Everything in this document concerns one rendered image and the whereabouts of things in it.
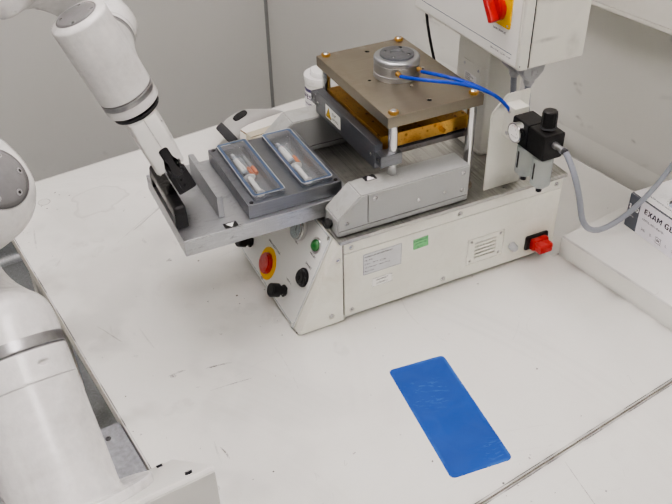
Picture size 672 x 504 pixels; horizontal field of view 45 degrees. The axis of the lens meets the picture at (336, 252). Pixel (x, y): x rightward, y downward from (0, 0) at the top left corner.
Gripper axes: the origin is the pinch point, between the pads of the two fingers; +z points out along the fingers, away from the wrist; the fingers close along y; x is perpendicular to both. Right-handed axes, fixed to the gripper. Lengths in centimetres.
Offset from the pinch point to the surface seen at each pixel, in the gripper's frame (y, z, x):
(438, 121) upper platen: 10.1, 10.0, 41.4
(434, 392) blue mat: 39, 33, 16
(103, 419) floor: -52, 88, -54
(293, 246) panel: 5.7, 20.2, 10.2
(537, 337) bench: 36, 41, 37
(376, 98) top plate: 6.7, 1.7, 33.7
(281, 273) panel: 5.4, 24.5, 6.0
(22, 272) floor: -130, 85, -63
